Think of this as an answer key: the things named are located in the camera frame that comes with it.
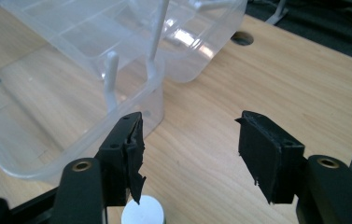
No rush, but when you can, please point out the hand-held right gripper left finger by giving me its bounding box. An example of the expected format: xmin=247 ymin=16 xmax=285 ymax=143
xmin=97 ymin=111 xmax=147 ymax=208

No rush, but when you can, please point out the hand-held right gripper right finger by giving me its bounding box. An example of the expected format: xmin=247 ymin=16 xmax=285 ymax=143
xmin=234 ymin=110 xmax=307 ymax=205

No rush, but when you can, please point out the small white bottle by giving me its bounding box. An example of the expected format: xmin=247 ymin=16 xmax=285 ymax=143
xmin=120 ymin=194 xmax=167 ymax=224

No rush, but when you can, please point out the clear plastic storage box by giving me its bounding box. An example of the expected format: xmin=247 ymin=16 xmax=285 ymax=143
xmin=0 ymin=0 xmax=248 ymax=185

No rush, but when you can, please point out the grey metal desk frame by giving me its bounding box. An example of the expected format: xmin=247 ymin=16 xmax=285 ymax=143
xmin=265 ymin=0 xmax=289 ymax=26

